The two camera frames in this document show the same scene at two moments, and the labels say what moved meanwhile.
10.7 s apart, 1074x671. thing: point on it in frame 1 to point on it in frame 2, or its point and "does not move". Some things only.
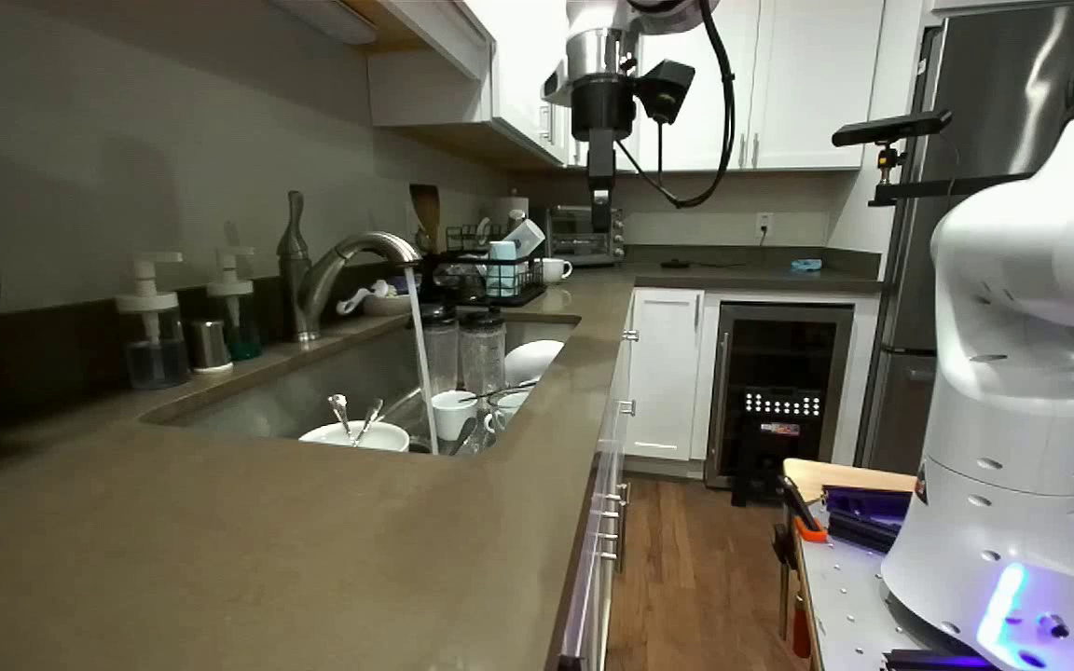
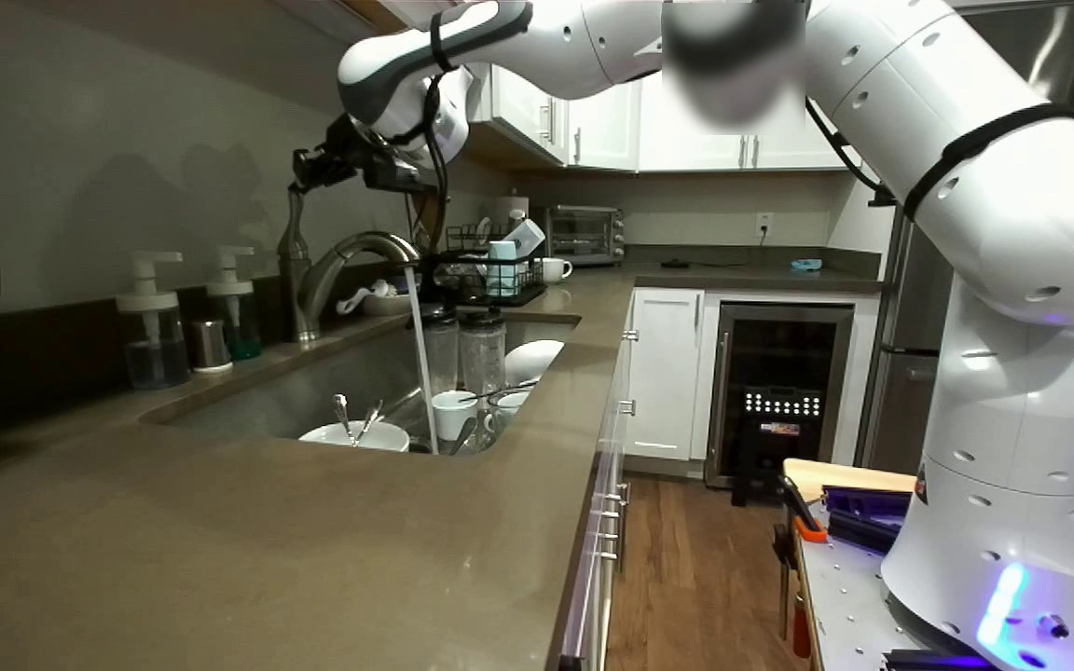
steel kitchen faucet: [308, 275] does not move
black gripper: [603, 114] to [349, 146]
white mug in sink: [451, 407] does not move
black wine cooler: [778, 394] does not move
